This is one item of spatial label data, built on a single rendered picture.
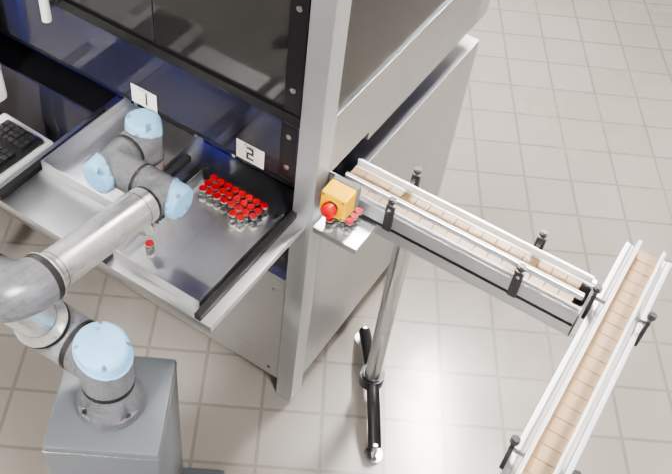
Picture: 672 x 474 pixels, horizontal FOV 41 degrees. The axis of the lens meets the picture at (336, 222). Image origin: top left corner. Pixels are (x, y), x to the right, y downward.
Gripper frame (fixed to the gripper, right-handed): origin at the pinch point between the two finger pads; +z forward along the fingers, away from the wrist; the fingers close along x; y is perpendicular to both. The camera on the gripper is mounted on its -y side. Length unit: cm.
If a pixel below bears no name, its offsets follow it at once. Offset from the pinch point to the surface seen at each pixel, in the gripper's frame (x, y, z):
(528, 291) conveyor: 42, 82, 6
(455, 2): 101, 27, -20
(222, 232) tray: 16.2, 10.3, 10.3
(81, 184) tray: 5.6, -25.9, 7.1
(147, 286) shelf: -7.7, 6.2, 10.4
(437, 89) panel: 102, 27, 12
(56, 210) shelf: -2.6, -27.2, 10.5
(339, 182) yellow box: 35.8, 30.9, -4.6
